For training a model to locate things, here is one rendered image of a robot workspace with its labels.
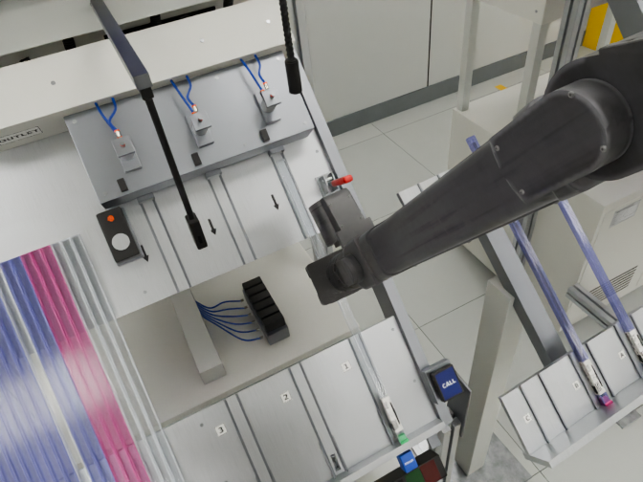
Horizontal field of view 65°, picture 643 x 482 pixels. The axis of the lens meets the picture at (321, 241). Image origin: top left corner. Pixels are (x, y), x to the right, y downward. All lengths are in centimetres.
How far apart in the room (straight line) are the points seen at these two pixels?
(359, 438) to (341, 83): 221
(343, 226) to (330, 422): 37
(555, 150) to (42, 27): 70
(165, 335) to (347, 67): 193
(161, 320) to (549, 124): 113
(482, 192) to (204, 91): 55
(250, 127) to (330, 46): 195
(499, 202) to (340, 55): 246
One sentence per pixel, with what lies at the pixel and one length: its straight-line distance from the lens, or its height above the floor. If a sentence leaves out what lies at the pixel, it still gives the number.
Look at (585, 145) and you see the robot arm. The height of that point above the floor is 142.
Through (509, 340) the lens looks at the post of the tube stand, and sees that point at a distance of 113.
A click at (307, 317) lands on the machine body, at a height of 62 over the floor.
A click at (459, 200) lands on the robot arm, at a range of 38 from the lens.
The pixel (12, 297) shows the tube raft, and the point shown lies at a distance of 85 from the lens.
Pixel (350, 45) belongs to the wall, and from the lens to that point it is 279.
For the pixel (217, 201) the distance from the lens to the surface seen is 83.
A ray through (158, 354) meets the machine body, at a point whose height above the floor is 62.
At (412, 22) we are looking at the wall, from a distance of 297.
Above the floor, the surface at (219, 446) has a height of 81.
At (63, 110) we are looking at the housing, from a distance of 80.
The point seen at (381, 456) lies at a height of 73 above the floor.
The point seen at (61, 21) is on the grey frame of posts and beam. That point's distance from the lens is 82.
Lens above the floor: 155
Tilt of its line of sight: 43 degrees down
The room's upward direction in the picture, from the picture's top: 8 degrees counter-clockwise
